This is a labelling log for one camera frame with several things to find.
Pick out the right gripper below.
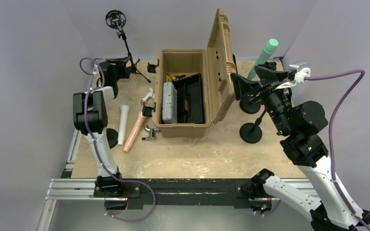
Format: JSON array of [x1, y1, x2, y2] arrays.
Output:
[[230, 64, 291, 134]]

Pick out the white microphone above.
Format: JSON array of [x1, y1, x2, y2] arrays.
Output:
[[117, 101, 131, 146]]

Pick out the pink microphone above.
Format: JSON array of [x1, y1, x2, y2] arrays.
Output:
[[123, 112, 147, 153]]

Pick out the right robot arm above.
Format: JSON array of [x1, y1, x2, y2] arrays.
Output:
[[230, 62, 370, 231]]

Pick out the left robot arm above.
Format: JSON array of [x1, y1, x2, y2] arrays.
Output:
[[73, 57, 127, 197]]

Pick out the round base stand rear right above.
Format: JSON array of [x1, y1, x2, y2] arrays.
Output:
[[239, 61, 278, 115]]

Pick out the round base stand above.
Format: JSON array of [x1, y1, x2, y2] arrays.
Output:
[[239, 61, 278, 115], [239, 109, 266, 144], [106, 128, 119, 149]]

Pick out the green microphone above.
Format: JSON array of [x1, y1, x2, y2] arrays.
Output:
[[247, 38, 278, 80]]

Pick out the black tripod mic stand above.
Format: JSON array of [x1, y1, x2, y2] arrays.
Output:
[[105, 10, 151, 83]]

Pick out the round base stand front right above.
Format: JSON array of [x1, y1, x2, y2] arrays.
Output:
[[239, 109, 266, 144]]

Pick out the round base stand left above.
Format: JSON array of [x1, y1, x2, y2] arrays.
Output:
[[106, 128, 119, 149]]

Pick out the black toolbox latch rear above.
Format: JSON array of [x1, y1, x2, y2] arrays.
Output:
[[147, 59, 159, 74]]

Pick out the black toolbox latch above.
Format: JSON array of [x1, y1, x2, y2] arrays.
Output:
[[142, 103, 156, 117], [147, 59, 159, 74]]

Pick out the tan plastic toolbox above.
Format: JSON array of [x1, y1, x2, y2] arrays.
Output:
[[152, 9, 237, 138]]

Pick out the white pipe fitting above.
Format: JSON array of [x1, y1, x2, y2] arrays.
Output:
[[141, 88, 155, 105]]

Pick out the black toolbox latch front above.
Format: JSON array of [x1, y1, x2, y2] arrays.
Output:
[[142, 103, 156, 117]]

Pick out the yellow pliers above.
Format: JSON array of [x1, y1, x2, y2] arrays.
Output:
[[166, 73, 187, 82]]

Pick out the grey plastic case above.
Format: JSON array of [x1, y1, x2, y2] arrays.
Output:
[[161, 82, 178, 124]]

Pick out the black tool tray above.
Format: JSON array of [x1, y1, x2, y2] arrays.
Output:
[[172, 73, 205, 124]]

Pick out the silver metal bracket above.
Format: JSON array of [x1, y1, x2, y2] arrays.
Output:
[[142, 125, 160, 141]]

